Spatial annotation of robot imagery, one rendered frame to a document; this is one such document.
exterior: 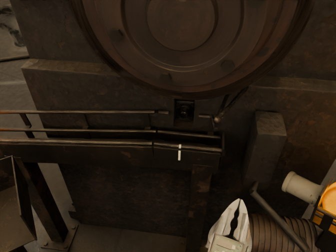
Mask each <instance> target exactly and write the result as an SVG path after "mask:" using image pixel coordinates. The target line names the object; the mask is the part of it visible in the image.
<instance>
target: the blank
mask: <svg viewBox="0 0 336 252"><path fill-rule="evenodd" d="M322 206H323V208H324V209H325V210H327V211H329V212H331V213H333V214H335V215H336V182H334V183H333V184H331V185H330V186H329V187H328V189H327V190H326V192H325V194H324V195H323V198H322Z"/></svg>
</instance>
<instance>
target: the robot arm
mask: <svg viewBox="0 0 336 252"><path fill-rule="evenodd" d="M236 210H238V212H239V216H238V218H237V228H236V229H235V230H234V233H233V238H234V239H235V240H233V239H230V238H228V237H226V236H228V235H229V234H230V231H231V226H230V224H231V221H232V220H233V219H234V213H235V211H236ZM249 227H250V223H249V217H248V212H247V208H246V206H245V203H244V201H243V200H242V199H239V198H238V199H237V200H235V201H234V202H232V203H231V204H230V205H229V206H228V208H227V209H226V210H225V211H224V212H223V214H222V215H221V216H220V218H219V219H218V221H217V222H216V223H215V224H214V225H213V226H212V227H211V229H210V231H209V233H208V238H207V244H206V246H205V247H206V248H207V249H208V252H251V251H252V238H251V233H250V228H249Z"/></svg>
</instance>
